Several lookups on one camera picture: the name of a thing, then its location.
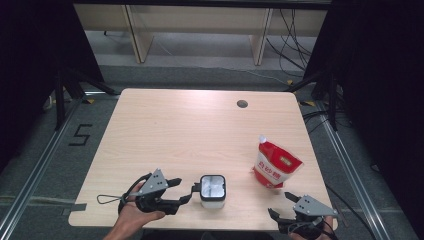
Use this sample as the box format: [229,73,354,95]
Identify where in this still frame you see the light wooden shelf unit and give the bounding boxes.
[73,3,329,66]

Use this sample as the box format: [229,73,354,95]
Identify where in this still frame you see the black floor cables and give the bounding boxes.
[301,108,349,135]

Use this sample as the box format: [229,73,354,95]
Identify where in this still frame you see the thin grey cord loop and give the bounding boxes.
[96,194,123,205]

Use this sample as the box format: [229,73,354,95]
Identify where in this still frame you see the black floor cable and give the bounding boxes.
[325,183,379,240]

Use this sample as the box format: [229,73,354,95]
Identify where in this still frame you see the person's left hand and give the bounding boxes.
[114,181,166,236]

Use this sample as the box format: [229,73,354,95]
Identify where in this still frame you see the black curtain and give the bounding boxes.
[303,0,424,239]
[0,0,105,171]

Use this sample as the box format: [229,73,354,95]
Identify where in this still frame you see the black metal stand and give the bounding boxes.
[284,70,340,132]
[54,66,118,131]

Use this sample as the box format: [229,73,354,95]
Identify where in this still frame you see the clear jar with black lid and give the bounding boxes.
[191,174,228,210]

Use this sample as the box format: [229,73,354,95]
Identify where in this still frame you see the black wrist strap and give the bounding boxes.
[117,172,153,214]

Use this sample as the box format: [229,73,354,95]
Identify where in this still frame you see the grey tape strip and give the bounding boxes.
[61,202,88,216]

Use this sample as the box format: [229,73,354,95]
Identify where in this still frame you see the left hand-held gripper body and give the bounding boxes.
[128,168,183,216]

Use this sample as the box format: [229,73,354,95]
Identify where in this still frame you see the white floor cable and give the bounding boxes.
[213,65,290,85]

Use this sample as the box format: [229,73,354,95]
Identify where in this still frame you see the bundle of black hanging cables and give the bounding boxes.
[265,8,318,78]

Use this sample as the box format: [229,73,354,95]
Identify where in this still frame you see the person's right hand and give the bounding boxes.
[289,215,339,240]

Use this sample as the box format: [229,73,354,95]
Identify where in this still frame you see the red and white sugar pouch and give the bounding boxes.
[251,134,304,190]

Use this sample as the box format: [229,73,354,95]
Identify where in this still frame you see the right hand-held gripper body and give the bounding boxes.
[278,194,339,240]

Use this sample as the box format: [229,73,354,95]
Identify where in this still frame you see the metal floor rail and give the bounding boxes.
[0,96,83,240]
[318,101,393,240]

